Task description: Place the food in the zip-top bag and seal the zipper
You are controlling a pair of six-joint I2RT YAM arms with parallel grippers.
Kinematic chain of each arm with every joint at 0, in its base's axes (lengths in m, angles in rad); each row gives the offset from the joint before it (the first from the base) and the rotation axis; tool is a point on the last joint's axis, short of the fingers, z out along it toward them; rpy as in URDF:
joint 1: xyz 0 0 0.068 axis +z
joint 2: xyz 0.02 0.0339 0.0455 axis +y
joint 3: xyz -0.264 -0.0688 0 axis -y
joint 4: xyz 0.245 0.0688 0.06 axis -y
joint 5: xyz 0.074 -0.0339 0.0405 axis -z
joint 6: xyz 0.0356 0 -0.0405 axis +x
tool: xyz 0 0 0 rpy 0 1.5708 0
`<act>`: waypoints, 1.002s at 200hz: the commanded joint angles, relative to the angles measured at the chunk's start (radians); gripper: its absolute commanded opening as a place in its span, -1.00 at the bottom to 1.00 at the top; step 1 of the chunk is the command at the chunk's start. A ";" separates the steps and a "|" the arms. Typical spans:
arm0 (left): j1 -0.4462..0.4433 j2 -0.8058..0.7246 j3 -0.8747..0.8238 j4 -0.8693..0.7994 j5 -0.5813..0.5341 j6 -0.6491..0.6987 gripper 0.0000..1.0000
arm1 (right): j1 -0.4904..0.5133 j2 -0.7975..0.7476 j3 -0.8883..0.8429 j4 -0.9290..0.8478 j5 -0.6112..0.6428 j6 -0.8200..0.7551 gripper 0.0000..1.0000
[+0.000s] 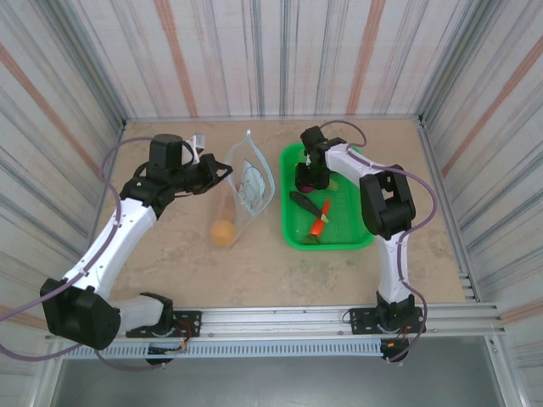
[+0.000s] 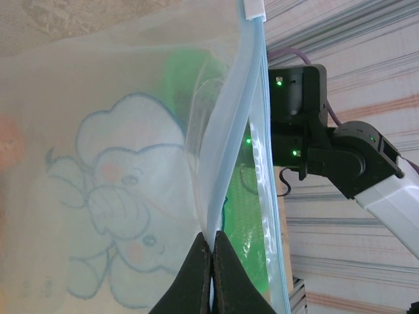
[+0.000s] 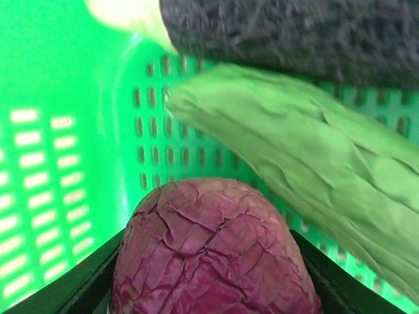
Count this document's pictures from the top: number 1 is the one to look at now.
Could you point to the green plastic basket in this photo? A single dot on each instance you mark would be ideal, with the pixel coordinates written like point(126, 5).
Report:
point(343, 220)

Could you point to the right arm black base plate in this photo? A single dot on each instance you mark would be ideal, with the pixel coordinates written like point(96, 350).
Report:
point(360, 318)

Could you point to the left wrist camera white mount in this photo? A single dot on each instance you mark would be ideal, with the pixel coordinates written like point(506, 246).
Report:
point(197, 146)

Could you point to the purple onion toy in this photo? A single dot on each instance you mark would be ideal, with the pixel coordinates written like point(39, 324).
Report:
point(308, 187)

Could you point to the clear zip-top bag elephant print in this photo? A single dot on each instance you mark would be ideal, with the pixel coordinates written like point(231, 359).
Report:
point(250, 186)

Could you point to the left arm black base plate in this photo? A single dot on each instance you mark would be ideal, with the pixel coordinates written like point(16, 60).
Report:
point(188, 324)

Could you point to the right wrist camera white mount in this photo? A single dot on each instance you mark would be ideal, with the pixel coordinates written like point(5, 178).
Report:
point(308, 157)

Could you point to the aluminium mounting rail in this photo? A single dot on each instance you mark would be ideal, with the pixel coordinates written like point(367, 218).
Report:
point(275, 318)

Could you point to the yellow bell pepper toy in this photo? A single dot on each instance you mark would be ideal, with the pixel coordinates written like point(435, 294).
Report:
point(222, 234)

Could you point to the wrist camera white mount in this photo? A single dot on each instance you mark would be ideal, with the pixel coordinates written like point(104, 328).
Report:
point(197, 146)
point(308, 157)

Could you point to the red chili pepper toy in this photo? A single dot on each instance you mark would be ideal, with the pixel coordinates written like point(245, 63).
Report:
point(319, 224)

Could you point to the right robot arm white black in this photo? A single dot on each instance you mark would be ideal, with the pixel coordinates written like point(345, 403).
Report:
point(388, 203)

